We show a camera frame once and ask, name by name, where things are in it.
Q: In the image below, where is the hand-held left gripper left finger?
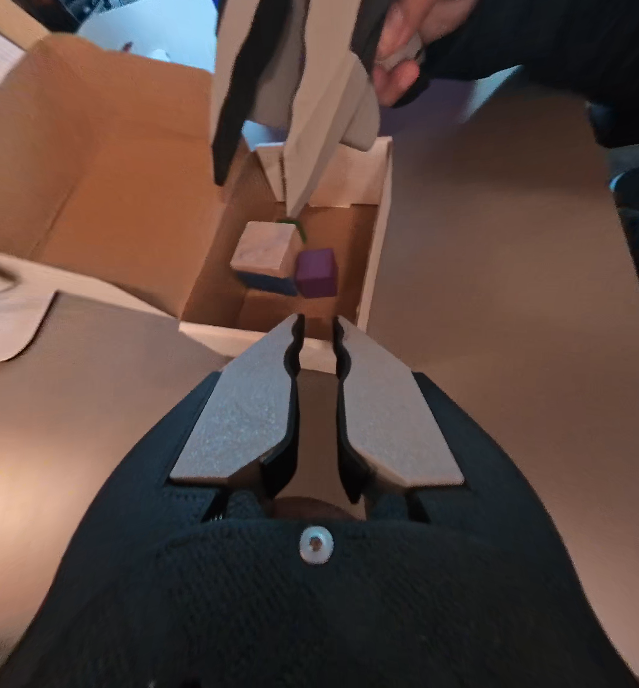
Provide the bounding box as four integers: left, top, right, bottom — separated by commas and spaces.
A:
169, 313, 305, 498

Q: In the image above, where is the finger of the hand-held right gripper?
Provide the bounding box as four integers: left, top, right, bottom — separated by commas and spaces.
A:
210, 0, 311, 187
283, 0, 380, 217

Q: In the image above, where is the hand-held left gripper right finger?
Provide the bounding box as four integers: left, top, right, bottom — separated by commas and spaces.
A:
332, 315, 465, 504

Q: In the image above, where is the blue wooden cube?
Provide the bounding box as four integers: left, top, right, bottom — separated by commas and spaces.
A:
237, 270, 300, 297

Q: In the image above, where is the pale wooden cube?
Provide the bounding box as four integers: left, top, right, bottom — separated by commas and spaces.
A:
229, 220, 304, 279

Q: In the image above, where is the purple wooden cube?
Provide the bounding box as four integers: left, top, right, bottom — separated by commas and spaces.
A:
295, 247, 339, 299

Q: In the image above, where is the white cardboard mailer box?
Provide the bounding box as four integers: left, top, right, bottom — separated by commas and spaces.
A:
0, 32, 394, 374

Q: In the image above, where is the person's right forearm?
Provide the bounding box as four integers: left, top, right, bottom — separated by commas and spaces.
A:
400, 0, 639, 148

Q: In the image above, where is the person's right hand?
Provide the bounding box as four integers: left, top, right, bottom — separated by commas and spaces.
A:
372, 0, 481, 108

